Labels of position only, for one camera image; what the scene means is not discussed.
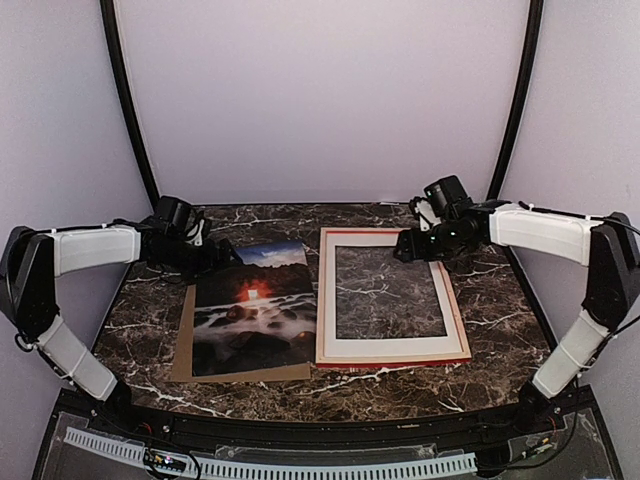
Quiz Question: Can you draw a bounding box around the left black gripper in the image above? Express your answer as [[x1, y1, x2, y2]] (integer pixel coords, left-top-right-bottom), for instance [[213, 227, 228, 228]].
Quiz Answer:
[[156, 237, 242, 285]]

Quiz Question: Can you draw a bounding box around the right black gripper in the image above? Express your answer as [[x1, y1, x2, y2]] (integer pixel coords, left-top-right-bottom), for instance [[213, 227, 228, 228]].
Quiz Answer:
[[393, 218, 470, 263]]

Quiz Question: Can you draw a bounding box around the landscape photo print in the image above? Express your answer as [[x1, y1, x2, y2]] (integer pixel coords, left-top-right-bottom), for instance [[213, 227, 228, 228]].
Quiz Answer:
[[191, 240, 317, 377]]

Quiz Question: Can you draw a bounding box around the red wooden picture frame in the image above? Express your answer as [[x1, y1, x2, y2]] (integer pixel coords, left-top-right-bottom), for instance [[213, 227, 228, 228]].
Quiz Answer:
[[314, 226, 473, 370]]

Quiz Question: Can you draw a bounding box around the white mat board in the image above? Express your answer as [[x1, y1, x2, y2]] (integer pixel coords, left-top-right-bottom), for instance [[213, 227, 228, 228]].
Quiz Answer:
[[323, 233, 464, 359]]

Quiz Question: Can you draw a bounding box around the brown backing board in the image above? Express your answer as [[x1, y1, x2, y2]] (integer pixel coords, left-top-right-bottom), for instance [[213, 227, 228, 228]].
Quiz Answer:
[[170, 285, 311, 384]]

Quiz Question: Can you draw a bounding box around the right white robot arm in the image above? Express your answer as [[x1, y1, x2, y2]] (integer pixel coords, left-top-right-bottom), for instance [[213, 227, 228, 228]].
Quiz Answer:
[[394, 176, 639, 434]]

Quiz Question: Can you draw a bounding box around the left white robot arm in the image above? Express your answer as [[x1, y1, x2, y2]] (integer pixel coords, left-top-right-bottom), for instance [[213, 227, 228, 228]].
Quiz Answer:
[[1, 196, 242, 436]]

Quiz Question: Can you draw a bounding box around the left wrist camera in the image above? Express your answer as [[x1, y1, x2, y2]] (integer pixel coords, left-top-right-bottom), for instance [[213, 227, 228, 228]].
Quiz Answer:
[[186, 213, 211, 247]]

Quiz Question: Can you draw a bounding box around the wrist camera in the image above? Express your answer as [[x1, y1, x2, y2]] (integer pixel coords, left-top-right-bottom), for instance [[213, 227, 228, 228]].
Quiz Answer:
[[409, 196, 439, 231], [186, 213, 211, 247]]

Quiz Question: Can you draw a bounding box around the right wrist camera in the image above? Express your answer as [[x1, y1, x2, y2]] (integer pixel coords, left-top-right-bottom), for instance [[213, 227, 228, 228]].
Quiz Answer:
[[409, 196, 439, 231]]

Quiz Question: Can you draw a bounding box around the right black corner post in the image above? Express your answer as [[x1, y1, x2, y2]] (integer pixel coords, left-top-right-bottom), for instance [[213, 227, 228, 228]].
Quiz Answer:
[[486, 0, 544, 200]]

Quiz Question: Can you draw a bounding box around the black corner post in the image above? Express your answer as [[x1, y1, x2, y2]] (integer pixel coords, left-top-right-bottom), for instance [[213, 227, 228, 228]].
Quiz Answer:
[[486, 0, 544, 200], [99, 0, 160, 209]]

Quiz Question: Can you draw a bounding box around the left black corner post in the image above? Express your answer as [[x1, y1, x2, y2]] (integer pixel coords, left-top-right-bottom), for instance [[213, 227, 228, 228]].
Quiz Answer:
[[99, 0, 160, 209]]

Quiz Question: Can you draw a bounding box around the black front table rail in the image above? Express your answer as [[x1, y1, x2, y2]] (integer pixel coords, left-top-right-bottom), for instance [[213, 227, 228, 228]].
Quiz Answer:
[[49, 387, 601, 459]]

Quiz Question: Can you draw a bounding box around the white cable tray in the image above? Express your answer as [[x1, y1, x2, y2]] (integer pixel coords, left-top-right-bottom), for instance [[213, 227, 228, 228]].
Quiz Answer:
[[63, 427, 478, 479]]

